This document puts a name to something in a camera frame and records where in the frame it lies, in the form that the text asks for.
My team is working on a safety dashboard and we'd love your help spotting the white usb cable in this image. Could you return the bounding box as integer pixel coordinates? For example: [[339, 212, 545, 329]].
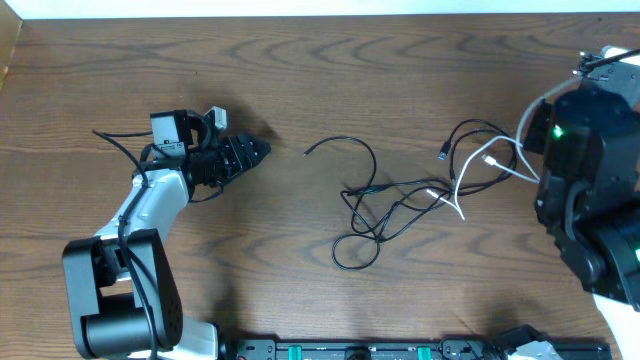
[[424, 74, 584, 221]]

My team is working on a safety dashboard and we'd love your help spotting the black usb cable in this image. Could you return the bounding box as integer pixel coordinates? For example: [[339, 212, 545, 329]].
[[302, 118, 519, 272]]

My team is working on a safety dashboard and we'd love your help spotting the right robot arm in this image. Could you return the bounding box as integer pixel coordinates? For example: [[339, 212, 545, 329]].
[[516, 46, 639, 359]]

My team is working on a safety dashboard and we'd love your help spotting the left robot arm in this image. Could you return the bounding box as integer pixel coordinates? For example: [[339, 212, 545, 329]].
[[62, 106, 271, 359]]

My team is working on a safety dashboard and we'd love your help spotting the left camera cable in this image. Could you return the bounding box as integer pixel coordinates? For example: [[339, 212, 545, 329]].
[[92, 129, 161, 360]]

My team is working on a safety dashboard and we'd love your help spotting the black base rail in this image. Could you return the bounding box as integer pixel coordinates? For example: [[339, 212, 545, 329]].
[[218, 325, 612, 360]]

